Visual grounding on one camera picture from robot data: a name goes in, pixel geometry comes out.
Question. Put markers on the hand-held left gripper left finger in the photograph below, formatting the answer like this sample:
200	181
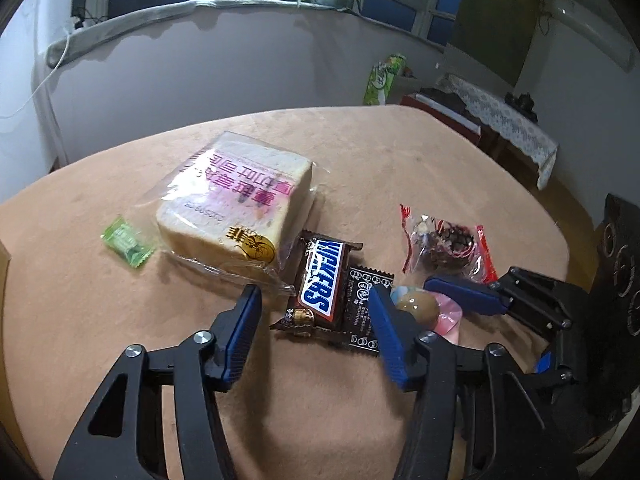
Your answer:
241	335

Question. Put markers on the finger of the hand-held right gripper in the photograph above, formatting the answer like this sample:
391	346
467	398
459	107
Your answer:
465	292
545	362

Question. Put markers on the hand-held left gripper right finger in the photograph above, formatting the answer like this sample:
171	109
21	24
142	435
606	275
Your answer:
389	335

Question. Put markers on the braised egg packet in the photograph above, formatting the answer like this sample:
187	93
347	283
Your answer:
420	307

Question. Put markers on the black patterned snack packet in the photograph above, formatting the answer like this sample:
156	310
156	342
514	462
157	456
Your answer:
362	300

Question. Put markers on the red-edged clear snack packet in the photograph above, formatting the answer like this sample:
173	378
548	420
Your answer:
445	245

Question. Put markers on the brown gold candy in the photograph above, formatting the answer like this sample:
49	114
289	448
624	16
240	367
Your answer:
297	319

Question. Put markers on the brown chocolate bar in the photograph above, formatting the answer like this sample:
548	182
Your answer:
322	280

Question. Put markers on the sliced bread packet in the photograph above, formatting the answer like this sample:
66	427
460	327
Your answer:
235	195

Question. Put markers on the green candy packet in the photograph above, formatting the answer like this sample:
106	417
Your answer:
130	242

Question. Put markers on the side table with lace cloth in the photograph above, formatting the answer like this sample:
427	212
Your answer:
505	115

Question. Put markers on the red cardboard box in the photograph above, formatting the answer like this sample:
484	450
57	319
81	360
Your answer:
440	102

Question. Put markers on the dark object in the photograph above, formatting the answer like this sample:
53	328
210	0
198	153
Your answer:
520	102

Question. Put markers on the green printed bag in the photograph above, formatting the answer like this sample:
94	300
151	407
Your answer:
380	82

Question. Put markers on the olive green curtain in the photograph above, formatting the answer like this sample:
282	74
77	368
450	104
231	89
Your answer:
495	20

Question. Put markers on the grey window sill cover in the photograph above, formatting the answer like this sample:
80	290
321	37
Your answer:
150	15

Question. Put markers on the white power strip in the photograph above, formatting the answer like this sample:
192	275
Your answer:
79	22

